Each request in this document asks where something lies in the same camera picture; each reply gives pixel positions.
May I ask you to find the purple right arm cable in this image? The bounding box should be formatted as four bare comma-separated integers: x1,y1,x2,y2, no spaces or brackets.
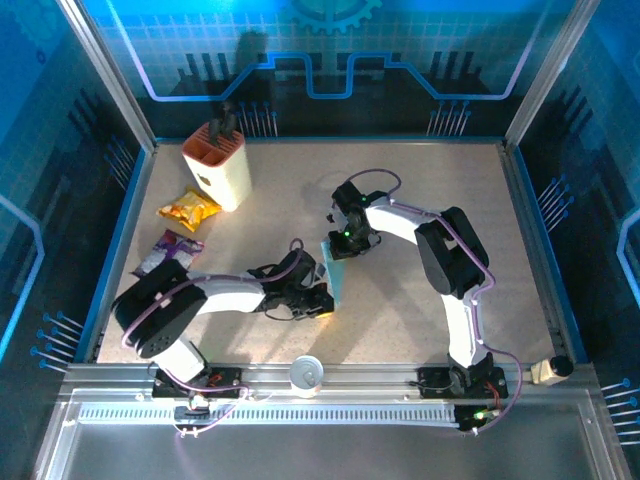
344,168,525,435

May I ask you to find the silver drink can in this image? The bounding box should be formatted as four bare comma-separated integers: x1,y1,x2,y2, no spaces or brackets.
288,354,326,400

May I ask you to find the purple snack bag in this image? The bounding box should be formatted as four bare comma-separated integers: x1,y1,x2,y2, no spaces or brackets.
130,228,206,280

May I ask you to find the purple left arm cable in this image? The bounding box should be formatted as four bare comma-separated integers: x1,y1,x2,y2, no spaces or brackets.
121,238,306,437

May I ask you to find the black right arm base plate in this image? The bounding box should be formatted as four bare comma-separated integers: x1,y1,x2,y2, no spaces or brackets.
417,366,510,400

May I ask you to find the aluminium frame post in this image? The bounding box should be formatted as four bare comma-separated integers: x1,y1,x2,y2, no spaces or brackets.
502,0,601,146
56,0,159,154

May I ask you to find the grey metal shelf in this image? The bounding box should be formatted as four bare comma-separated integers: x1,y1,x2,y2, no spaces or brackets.
32,388,632,480

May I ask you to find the cream bottle black cap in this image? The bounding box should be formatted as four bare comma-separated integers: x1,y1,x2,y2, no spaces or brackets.
529,355,575,386

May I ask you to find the white slotted cable duct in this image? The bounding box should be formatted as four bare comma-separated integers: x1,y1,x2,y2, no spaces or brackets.
77,403,460,427

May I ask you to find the cream knife block orange top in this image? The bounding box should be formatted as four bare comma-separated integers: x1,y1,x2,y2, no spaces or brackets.
180,122,253,214

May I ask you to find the aluminium mounting rail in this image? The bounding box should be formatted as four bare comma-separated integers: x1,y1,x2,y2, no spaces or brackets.
62,363,599,393

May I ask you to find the yellow snack bag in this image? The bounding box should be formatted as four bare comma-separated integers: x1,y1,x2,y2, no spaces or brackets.
156,185,223,234

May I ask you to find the light blue cloth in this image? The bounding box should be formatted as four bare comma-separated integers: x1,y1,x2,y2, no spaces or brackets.
318,238,347,310

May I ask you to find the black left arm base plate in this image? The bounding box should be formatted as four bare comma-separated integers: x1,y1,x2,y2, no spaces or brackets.
151,366,245,400

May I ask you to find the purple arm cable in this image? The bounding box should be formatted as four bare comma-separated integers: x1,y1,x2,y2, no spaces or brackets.
121,238,306,437
344,168,525,435

